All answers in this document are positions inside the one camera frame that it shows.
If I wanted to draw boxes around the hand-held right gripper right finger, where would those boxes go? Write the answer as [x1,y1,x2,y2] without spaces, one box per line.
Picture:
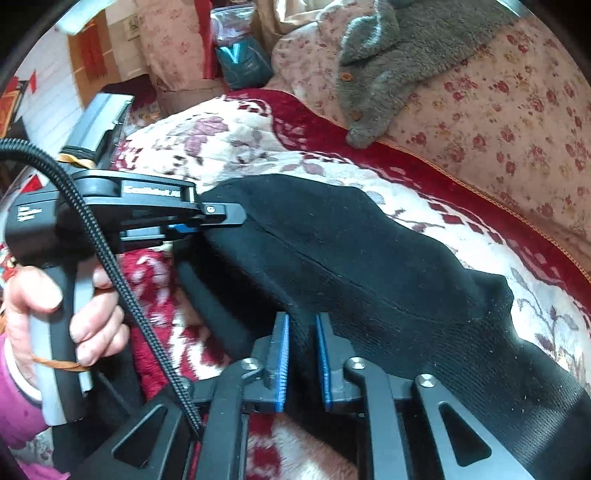
[315,312,537,480]

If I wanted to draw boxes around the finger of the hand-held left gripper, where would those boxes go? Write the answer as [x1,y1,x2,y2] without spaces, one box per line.
[196,202,246,228]
[121,223,205,243]

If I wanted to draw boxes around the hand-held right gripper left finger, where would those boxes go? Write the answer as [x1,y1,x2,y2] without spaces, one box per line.
[76,312,291,480]

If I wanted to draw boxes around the black pants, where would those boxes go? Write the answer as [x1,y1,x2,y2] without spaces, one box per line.
[177,174,591,480]

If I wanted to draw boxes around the person's left forearm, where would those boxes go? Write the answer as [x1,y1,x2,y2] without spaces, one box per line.
[0,330,71,480]

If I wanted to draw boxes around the person's left hand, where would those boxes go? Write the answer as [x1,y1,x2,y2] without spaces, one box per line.
[0,265,131,389]

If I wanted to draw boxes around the orange rubber band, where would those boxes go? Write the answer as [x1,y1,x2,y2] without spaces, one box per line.
[30,353,92,374]
[59,147,101,168]

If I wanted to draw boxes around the red and cream floral blanket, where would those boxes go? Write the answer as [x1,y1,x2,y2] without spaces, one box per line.
[0,88,591,480]

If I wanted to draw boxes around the teal bag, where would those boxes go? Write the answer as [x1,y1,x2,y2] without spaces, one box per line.
[215,39,274,92]

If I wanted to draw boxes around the floral pillow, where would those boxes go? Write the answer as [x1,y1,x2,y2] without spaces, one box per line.
[137,0,207,92]

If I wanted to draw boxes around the clear plastic bag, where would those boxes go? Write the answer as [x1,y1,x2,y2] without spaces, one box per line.
[210,4,260,48]

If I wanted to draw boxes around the grey fleece garment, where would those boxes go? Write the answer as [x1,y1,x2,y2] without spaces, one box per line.
[335,0,533,150]

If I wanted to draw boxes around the pink floral quilt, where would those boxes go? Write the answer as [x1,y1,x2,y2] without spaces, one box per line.
[269,0,591,252]

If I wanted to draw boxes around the black braided cable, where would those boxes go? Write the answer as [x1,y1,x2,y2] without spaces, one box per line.
[0,138,205,438]

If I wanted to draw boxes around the red wall hanging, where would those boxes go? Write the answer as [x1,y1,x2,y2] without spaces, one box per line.
[76,21,110,85]

